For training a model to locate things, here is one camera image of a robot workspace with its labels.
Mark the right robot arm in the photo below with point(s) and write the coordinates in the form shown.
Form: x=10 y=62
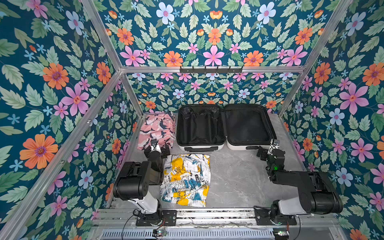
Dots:
x=316 y=193

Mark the white slotted cable duct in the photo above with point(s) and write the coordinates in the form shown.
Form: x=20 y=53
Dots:
x=190 y=234

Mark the pink patterned garment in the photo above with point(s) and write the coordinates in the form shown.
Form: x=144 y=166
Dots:
x=159 y=127

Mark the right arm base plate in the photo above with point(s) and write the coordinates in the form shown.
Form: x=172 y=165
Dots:
x=272 y=216

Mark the black wall hook rack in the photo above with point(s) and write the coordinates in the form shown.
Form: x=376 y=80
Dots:
x=206 y=70

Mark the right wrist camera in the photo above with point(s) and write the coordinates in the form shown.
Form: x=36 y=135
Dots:
x=274 y=143

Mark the white yellow printed garment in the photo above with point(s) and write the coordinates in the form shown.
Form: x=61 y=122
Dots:
x=187 y=179

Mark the left small circuit board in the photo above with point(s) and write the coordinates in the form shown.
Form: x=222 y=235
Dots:
x=159 y=233

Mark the right small circuit board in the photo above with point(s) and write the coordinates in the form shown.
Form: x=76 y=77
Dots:
x=281 y=235

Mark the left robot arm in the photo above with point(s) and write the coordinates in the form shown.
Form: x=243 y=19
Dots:
x=133 y=181

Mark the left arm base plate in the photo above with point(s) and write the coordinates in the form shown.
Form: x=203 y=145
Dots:
x=160 y=218

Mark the white hard-shell suitcase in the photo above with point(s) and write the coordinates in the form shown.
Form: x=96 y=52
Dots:
x=207 y=128

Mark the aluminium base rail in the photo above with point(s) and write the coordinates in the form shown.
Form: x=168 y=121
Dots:
x=212 y=217

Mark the small circuit board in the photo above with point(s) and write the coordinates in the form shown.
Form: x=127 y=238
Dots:
x=159 y=233
x=281 y=235

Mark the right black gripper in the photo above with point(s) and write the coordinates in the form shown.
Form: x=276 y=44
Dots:
x=268 y=151

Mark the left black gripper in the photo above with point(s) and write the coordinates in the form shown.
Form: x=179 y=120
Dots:
x=153 y=149

